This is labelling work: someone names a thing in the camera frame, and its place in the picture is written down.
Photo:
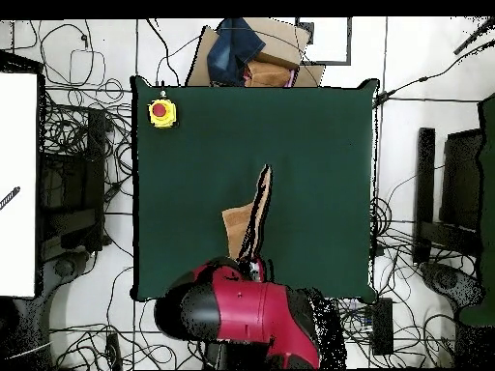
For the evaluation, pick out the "tan terry towel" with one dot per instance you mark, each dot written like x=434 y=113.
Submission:
x=236 y=228

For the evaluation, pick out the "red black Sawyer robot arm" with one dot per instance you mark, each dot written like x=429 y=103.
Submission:
x=247 y=305

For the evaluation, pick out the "black power strip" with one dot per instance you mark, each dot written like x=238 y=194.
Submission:
x=383 y=328

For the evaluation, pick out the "dark green table cloth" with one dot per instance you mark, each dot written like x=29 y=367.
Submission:
x=232 y=127

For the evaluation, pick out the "grey stand foot black knob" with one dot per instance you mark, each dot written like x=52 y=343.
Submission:
x=444 y=280
x=64 y=266

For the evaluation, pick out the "yellow emergency stop button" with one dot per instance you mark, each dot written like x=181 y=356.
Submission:
x=162 y=113

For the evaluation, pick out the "black metal stand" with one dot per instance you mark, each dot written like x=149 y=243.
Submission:
x=94 y=174
x=425 y=174

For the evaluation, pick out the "brown folded towel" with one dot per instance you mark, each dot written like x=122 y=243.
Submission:
x=268 y=73

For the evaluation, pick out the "blue denim jeans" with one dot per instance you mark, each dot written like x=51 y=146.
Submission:
x=232 y=50

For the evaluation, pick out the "brown cardboard box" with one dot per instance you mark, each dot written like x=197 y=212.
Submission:
x=280 y=42

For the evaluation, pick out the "green covered side table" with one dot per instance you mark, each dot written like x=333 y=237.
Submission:
x=488 y=193

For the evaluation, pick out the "white board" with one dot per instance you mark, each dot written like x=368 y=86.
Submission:
x=17 y=185

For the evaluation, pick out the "striped black rod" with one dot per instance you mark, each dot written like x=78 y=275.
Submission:
x=9 y=197

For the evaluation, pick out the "black tripod rod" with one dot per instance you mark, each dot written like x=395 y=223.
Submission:
x=473 y=36

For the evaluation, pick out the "black square floor frame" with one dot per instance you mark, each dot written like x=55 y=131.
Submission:
x=349 y=38

